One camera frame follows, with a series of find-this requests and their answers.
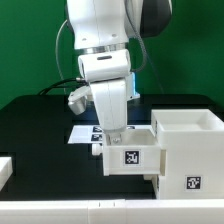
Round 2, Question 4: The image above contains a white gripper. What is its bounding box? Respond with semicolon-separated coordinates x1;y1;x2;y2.
67;78;128;145

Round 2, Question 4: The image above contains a white drawer box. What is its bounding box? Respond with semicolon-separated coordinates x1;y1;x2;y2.
92;129;162;176
143;175;160;200

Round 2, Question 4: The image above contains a white drawer cabinet frame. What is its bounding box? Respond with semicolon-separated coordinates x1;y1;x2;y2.
151;109;224;199

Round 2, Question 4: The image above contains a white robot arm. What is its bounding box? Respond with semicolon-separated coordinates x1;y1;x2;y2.
67;0;172;144

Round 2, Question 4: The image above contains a white left barrier block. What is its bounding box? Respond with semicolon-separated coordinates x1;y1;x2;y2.
0;157;13;191

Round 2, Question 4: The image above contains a white marker base plate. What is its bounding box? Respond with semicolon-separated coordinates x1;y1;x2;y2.
67;125;154;145

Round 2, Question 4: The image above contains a black cable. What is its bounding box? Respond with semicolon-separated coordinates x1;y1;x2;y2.
39;77;89;96

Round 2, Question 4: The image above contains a grey cable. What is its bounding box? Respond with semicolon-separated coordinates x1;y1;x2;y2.
54;0;149;95

